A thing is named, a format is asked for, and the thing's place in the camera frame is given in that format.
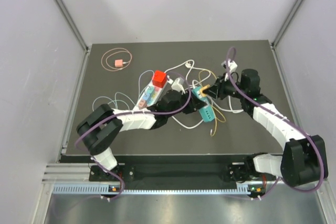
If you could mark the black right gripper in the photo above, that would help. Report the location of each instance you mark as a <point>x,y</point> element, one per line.
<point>218,90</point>

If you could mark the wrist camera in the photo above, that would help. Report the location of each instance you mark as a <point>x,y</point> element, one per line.
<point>177,85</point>
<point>230,66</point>

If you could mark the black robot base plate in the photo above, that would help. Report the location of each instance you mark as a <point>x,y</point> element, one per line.
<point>150,172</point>

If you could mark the blue USB charger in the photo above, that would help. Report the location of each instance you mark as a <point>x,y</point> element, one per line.
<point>147,97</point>

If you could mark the teal power strip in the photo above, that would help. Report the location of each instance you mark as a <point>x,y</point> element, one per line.
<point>206,111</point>

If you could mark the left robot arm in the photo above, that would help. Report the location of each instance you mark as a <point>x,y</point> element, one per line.
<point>101,127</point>

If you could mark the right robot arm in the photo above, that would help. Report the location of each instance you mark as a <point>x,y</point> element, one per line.
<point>304,157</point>

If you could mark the red cube socket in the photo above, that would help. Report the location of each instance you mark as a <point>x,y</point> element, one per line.
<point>159,79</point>

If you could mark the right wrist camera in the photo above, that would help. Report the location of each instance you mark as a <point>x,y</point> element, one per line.
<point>230,66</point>

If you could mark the yellow USB charger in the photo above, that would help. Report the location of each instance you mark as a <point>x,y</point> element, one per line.
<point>202,89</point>

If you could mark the green USB charger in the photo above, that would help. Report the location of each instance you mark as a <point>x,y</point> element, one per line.
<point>151,89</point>

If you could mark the white power strip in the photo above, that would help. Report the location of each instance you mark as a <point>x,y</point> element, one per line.
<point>154,96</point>

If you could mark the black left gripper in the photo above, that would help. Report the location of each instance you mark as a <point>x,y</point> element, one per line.
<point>195,104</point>

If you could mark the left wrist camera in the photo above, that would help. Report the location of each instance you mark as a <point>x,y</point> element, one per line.
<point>177,85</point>

